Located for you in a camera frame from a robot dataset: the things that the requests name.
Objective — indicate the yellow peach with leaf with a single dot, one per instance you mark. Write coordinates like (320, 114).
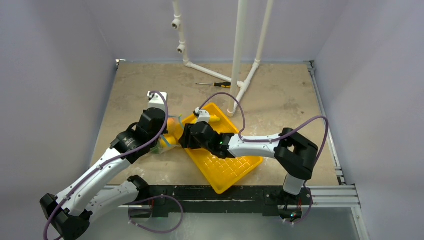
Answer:
(171, 125)

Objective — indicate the white pvc pipe frame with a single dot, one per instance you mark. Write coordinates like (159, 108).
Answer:
(237, 88)

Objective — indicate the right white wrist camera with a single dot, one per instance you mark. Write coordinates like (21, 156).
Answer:
(202, 115)

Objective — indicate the yellow banana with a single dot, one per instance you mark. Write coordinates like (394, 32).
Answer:
(214, 118)

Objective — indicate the clear zip top bag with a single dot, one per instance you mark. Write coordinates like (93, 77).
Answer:
(178, 133)

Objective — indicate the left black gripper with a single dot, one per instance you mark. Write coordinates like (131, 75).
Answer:
(166, 131)

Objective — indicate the yellow plastic tray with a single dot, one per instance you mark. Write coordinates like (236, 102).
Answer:
(222, 173)

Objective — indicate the aluminium rail frame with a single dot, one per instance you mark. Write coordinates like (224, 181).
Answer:
(279, 96)

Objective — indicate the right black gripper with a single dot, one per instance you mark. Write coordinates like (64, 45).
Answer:
(185, 136)

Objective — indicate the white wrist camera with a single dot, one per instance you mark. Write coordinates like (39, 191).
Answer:
(202, 115)
(155, 101)

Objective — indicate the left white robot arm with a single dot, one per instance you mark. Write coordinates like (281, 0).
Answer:
(67, 210)

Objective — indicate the black yellow screwdriver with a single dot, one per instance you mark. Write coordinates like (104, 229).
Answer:
(217, 84)

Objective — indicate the yellow lemon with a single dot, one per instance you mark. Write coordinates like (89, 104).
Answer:
(168, 141)

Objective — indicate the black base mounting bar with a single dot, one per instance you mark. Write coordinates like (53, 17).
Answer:
(266, 200)

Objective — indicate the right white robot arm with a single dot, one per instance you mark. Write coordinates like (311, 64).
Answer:
(294, 152)

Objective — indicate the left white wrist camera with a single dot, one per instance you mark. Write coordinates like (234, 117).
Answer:
(155, 101)

